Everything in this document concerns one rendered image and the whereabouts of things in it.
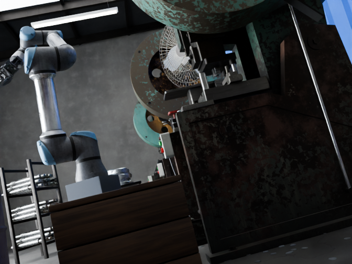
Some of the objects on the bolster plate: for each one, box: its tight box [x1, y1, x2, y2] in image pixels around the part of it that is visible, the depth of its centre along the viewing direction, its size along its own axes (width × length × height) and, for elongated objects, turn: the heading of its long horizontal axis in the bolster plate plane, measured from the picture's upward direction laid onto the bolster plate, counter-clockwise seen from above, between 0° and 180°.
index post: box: [199, 72, 209, 91], centre depth 166 cm, size 3×3×10 cm
